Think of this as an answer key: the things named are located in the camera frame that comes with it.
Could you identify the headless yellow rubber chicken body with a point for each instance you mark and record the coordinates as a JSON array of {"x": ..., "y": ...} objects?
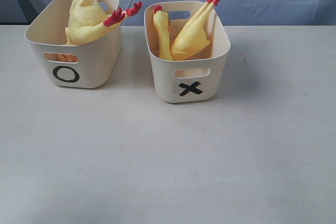
[{"x": 192, "y": 38}]

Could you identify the detached yellow chicken head neck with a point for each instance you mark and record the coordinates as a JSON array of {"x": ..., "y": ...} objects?
[{"x": 162, "y": 25}]

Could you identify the yellow rubber chicken red collar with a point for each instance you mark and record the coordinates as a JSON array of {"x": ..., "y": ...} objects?
[{"x": 85, "y": 23}]

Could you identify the whole yellow rubber chicken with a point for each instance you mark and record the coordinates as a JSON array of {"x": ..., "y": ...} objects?
[{"x": 114, "y": 20}]

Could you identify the cream bin marked X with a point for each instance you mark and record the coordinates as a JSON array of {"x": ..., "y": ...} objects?
[{"x": 196, "y": 79}]

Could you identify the cream bin marked O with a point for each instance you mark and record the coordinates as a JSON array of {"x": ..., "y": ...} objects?
[{"x": 87, "y": 66}]

